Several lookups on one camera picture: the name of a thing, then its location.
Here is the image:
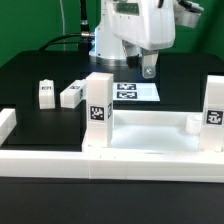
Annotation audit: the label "white desk top tray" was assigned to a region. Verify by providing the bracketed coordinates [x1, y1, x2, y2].
[82, 109, 224, 155]

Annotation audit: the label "black cables with connectors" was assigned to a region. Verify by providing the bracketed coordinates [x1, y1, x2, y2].
[38, 0, 96, 52]

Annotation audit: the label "white left fence block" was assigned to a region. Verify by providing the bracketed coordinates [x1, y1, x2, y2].
[0, 108, 17, 146]

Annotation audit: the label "white front fence bar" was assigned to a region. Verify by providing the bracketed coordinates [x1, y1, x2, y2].
[0, 150, 224, 183]

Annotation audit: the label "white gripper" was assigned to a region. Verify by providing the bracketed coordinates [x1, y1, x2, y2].
[107, 0, 175, 79]

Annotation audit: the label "fiducial marker sheet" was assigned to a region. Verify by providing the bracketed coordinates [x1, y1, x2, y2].
[113, 83, 160, 102]

